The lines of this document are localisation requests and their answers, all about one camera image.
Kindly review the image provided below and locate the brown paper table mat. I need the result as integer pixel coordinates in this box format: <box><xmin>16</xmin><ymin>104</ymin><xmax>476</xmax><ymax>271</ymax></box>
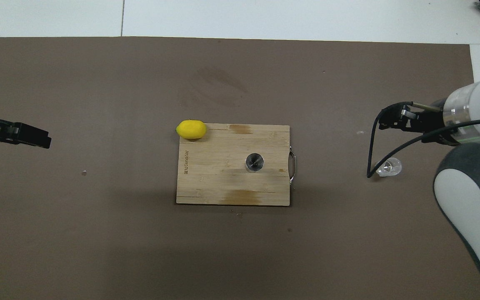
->
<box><xmin>0</xmin><ymin>37</ymin><xmax>480</xmax><ymax>300</ymax></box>

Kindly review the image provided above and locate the yellow lemon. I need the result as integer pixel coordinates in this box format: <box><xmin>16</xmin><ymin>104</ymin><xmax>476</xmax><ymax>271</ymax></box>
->
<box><xmin>176</xmin><ymin>120</ymin><xmax>207</xmax><ymax>140</ymax></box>

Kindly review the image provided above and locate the small clear plastic cup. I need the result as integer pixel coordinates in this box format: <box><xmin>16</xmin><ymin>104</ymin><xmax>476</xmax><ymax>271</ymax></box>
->
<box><xmin>375</xmin><ymin>157</ymin><xmax>403</xmax><ymax>178</ymax></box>

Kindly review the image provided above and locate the wooden cutting board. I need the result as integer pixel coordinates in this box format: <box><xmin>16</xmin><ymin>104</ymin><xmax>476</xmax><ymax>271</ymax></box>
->
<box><xmin>176</xmin><ymin>123</ymin><xmax>297</xmax><ymax>207</ymax></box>

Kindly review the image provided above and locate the metal double cone jigger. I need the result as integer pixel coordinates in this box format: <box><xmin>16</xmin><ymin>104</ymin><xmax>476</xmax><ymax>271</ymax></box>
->
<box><xmin>245</xmin><ymin>152</ymin><xmax>265</xmax><ymax>173</ymax></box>

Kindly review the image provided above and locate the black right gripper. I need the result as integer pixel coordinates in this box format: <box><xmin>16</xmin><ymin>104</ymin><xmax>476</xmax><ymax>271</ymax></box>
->
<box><xmin>378</xmin><ymin>99</ymin><xmax>459</xmax><ymax>145</ymax></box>

